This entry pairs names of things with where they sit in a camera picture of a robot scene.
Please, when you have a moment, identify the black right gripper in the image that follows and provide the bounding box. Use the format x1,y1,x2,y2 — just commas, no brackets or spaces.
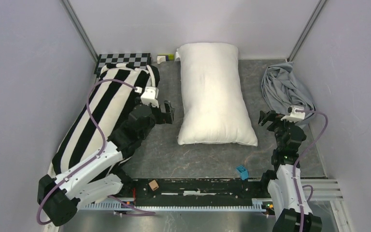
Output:
257,110,296,149

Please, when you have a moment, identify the grey pillowcase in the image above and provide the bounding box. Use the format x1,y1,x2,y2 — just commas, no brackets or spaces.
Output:
261,62,316,115

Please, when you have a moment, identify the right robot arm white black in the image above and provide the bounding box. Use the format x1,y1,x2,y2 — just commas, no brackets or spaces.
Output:
258,106,322,232

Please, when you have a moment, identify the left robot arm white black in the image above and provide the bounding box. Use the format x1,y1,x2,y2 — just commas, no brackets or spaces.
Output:
36,101,174,226

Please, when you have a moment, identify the black white striped pillow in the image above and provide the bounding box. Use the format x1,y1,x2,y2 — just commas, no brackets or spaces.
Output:
48,63,160,177

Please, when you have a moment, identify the white yellow-green small block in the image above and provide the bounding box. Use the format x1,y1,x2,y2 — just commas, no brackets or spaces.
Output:
157,54,175,64

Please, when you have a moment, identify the checkerboard calibration board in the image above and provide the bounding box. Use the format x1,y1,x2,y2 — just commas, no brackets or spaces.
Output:
94,53,152,76

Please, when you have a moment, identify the blue small box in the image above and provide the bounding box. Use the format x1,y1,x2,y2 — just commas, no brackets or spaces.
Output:
236,165,249,181

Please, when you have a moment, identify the orange small cube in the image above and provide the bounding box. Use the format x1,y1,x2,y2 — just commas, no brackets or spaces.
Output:
148,179,159,191

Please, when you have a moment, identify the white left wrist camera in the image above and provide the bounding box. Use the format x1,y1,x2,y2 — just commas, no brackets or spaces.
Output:
135,87,159,108

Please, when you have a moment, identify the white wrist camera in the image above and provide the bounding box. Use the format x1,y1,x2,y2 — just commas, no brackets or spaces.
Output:
135,87,159,108
281,105,306,123

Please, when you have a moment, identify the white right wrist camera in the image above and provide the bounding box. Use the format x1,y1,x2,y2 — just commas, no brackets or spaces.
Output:
281,105,306,123

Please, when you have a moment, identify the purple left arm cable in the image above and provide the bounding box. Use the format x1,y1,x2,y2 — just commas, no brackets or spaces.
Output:
36,78,157,226

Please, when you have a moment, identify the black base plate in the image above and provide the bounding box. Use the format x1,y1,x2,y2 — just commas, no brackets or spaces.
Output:
115,178,271,206

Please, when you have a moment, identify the white toothed rail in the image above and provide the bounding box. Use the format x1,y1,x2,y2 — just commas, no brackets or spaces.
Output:
81,199,266,213

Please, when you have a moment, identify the right aluminium corner post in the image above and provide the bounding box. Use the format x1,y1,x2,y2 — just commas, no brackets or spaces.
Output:
286,0,328,62

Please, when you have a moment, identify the aluminium corner post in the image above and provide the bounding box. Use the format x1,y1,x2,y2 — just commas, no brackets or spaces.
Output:
60,0,98,62
286,0,328,62

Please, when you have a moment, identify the left aluminium corner post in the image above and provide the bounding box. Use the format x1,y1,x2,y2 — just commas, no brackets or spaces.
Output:
60,0,98,62

